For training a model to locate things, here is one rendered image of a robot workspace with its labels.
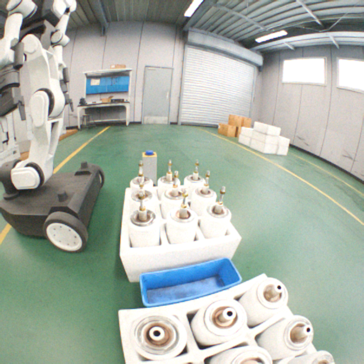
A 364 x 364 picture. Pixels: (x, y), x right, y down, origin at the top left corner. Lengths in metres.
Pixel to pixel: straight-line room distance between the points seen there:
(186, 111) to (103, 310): 5.61
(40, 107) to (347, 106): 5.75
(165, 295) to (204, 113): 5.77
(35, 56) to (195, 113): 5.43
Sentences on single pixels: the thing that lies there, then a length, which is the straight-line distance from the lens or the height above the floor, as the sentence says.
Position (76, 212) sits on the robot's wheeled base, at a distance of 0.65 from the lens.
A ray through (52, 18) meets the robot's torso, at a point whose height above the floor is 1.09.
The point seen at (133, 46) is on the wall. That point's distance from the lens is 5.94.
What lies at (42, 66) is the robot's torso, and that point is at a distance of 0.83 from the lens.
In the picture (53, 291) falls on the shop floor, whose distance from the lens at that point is 0.70.
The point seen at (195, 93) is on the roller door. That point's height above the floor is 1.23.
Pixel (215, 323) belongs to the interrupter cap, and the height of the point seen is 0.25.
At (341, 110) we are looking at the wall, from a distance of 5.51.
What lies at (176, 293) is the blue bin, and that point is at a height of 0.00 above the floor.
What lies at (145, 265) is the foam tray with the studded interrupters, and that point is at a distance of 0.50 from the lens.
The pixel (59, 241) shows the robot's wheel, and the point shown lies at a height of 0.07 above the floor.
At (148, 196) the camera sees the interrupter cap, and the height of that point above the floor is 0.25.
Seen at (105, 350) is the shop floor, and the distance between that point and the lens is 0.57.
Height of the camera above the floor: 0.54
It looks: 27 degrees down
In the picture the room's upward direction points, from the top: 5 degrees clockwise
